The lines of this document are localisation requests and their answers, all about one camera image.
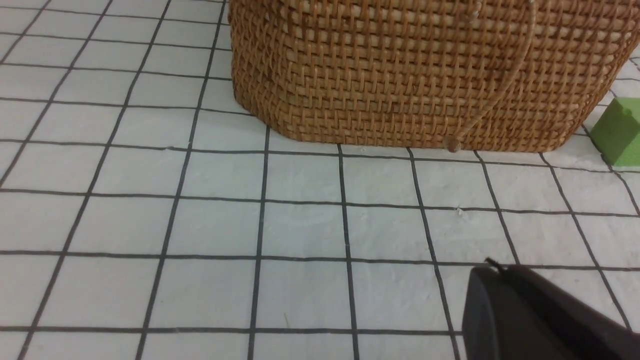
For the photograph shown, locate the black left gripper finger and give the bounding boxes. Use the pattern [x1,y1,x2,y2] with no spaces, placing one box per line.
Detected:
[461,258,640,360]

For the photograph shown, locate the green foam block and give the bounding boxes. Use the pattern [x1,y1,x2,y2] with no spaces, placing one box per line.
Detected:
[590,97,640,167]

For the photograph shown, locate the woven rattan basket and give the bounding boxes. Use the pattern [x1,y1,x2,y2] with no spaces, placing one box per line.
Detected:
[228,0,640,153]

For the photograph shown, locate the white checkered tablecloth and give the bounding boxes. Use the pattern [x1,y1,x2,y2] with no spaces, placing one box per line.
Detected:
[0,0,639,360]

